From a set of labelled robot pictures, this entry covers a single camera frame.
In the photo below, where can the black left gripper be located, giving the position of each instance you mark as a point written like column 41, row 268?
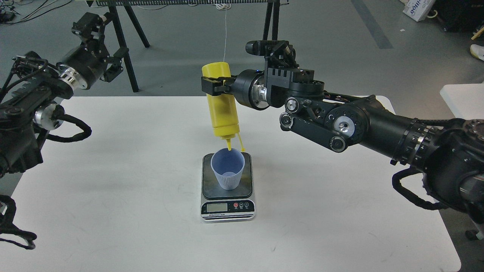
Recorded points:
column 88, row 63

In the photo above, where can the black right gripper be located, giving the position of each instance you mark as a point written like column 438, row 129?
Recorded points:
column 248, row 88

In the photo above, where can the yellow squeeze bottle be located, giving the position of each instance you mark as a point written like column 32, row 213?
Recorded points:
column 222, row 108

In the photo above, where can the blue plastic cup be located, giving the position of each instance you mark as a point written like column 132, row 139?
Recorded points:
column 228, row 166

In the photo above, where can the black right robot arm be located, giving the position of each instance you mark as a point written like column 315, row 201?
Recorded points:
column 445, row 155

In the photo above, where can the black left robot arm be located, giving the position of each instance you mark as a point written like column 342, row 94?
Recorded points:
column 32, row 116

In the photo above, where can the digital kitchen scale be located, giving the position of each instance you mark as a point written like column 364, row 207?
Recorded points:
column 220, row 205

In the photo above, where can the white cardboard box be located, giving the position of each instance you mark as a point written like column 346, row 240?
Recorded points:
column 419, row 10

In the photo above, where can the white side table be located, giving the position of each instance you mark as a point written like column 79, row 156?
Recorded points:
column 465, row 101

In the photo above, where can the white shoe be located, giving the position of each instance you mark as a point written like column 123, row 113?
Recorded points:
column 477, row 51

